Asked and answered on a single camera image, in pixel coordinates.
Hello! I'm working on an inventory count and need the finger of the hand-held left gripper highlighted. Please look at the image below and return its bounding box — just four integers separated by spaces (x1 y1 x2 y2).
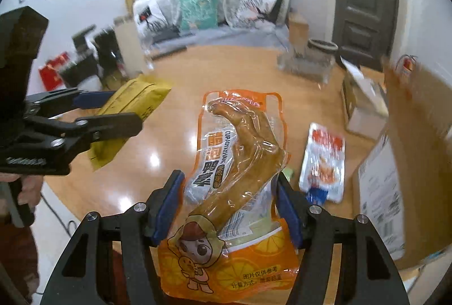
26 88 117 112
25 112 144 166

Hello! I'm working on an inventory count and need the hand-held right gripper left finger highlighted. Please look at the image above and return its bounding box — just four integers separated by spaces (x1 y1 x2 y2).
39 169 186 305

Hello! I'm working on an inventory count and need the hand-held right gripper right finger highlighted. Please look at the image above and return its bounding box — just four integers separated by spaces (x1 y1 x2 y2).
275 171 412 305

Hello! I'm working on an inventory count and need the yellow snack packet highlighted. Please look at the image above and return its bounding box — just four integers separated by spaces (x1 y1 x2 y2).
88 75 172 170

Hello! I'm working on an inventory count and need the silver red snack packet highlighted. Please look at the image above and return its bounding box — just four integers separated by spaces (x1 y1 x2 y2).
298 122 346 203

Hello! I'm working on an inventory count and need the orange duck foot snack packet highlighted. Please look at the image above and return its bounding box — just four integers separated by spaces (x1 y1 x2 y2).
155 89 301 298

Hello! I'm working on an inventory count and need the person's left hand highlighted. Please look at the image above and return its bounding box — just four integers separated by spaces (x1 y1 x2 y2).
14 174 46 207

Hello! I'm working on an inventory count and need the red bag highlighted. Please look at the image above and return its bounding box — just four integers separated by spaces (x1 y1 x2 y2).
38 52 71 92

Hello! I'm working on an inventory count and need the tall white box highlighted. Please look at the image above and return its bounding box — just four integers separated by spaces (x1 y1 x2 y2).
114 13 154 77

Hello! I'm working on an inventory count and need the white red black print pillow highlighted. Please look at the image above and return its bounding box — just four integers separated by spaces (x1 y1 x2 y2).
136 0 168 40

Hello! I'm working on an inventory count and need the brown tissue box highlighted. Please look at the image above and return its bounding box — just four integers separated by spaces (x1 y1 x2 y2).
341 59 389 139

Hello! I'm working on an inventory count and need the grey sofa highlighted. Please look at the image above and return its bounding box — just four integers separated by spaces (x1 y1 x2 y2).
132 0 294 60

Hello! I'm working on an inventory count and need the teal patterned pillow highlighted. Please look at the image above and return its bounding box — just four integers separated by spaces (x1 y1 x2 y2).
178 0 220 33

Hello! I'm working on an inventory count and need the clear glass tray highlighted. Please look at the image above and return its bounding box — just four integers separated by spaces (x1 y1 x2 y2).
277 49 334 85

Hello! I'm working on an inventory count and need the white tissue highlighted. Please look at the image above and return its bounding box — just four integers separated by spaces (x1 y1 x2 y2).
339 56 370 90

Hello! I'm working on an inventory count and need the grey round pot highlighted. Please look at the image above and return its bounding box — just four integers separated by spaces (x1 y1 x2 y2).
307 38 338 56

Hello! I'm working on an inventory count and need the white tree print pillow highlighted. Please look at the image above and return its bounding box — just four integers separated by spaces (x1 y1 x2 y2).
226 0 283 26

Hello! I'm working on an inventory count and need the small brown cardboard box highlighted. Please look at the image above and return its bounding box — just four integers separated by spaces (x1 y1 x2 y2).
288 10 309 51

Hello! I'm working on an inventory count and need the dark grey door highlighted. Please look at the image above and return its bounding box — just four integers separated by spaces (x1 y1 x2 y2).
332 0 401 70

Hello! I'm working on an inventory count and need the black cable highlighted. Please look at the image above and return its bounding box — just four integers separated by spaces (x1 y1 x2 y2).
40 195 77 233

